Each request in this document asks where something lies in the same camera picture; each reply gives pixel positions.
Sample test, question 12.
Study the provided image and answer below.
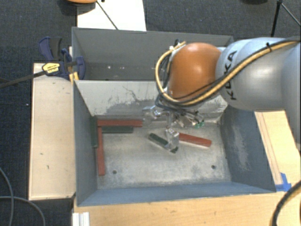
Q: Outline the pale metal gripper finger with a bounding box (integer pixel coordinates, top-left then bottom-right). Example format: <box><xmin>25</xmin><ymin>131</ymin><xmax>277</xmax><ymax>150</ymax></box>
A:
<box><xmin>161</xmin><ymin>137</ymin><xmax>172</xmax><ymax>150</ymax></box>
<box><xmin>165</xmin><ymin>129</ymin><xmax>180</xmax><ymax>150</ymax></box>

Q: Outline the red-brown flat block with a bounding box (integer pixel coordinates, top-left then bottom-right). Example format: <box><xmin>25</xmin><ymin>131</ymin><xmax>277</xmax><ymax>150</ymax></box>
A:
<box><xmin>96</xmin><ymin>127</ymin><xmax>106</xmax><ymax>177</ymax></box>
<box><xmin>178</xmin><ymin>132</ymin><xmax>212</xmax><ymax>149</ymax></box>
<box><xmin>96</xmin><ymin>119</ymin><xmax>143</xmax><ymax>128</ymax></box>

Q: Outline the pale wood flat board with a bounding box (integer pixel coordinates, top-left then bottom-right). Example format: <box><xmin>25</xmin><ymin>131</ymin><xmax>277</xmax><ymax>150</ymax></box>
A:
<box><xmin>28</xmin><ymin>62</ymin><xmax>77</xmax><ymax>201</ymax></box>

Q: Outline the grey metal bin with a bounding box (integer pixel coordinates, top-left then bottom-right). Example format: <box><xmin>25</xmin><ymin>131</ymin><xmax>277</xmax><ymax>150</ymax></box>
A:
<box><xmin>71</xmin><ymin>26</ymin><xmax>277</xmax><ymax>207</ymax></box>

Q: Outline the dark green block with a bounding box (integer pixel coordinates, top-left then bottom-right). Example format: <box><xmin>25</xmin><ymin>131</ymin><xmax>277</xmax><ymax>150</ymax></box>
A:
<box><xmin>90</xmin><ymin>117</ymin><xmax>99</xmax><ymax>149</ymax></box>
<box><xmin>148</xmin><ymin>132</ymin><xmax>179</xmax><ymax>154</ymax></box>
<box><xmin>102</xmin><ymin>126</ymin><xmax>134</xmax><ymax>134</ymax></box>

